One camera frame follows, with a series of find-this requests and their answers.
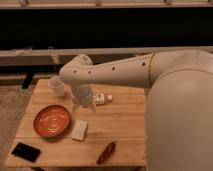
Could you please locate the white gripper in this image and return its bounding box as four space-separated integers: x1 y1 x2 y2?
70 84 96 113

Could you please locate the white rectangular sponge block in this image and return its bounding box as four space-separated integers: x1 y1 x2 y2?
71 120 88 141

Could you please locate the orange ceramic bowl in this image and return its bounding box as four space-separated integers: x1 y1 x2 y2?
33 105 71 138

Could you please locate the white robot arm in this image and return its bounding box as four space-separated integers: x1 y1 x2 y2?
59 50 213 171

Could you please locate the white patterned bottle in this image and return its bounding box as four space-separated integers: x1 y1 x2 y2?
93 93 113 105

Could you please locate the white plastic cup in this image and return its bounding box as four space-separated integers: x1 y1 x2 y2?
48 76 65 97

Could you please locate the red chili pepper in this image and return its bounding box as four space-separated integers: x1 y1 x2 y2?
96 141 116 164

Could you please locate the black smartphone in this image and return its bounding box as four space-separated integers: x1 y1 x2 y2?
12 142 41 162

